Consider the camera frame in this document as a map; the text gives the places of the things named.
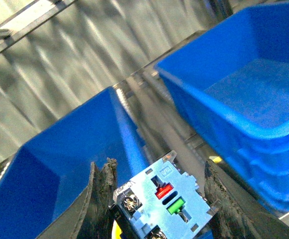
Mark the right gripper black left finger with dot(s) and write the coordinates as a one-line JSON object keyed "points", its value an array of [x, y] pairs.
{"points": [[88, 217]]}

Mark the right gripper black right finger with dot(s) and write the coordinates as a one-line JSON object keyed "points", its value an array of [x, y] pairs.
{"points": [[239, 215]]}

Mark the blue bin with buttons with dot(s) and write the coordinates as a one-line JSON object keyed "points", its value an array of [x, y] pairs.
{"points": [[50, 171]]}

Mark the empty blue target bin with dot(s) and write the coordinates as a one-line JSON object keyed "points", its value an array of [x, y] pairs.
{"points": [[231, 85]]}

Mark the steel centre divider rail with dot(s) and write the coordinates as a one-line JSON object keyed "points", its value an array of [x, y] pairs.
{"points": [[162, 127]]}

